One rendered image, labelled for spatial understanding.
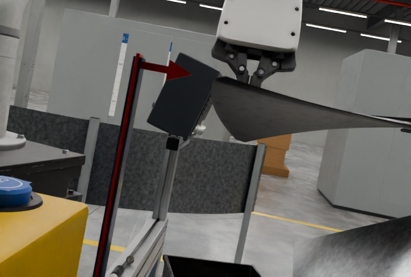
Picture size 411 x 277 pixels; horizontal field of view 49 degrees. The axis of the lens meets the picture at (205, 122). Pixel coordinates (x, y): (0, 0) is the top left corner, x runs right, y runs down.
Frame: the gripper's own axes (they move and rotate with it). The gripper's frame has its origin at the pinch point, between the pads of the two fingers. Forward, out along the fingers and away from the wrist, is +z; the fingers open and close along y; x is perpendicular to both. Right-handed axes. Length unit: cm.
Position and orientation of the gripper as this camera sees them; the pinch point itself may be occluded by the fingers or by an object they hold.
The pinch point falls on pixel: (246, 93)
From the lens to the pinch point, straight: 56.5
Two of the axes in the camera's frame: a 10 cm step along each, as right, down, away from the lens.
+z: -1.9, 9.5, -2.5
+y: 9.8, 1.8, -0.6
